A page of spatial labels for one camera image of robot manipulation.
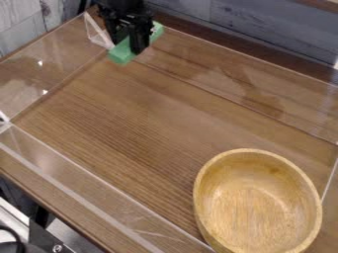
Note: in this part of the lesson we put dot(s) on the clear acrylic tray wall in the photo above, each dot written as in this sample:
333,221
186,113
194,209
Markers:
106,139

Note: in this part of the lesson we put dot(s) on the brown wooden bowl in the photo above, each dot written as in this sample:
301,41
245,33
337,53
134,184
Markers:
256,203

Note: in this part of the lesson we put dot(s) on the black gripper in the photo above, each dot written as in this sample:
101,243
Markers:
118,13

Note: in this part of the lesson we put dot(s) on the clear acrylic corner bracket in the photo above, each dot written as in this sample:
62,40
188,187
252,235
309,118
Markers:
97,35

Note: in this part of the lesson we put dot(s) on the black metal table bracket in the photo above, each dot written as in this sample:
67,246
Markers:
46,241

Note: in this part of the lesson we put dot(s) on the green rectangular block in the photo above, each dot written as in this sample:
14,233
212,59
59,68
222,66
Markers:
121,53

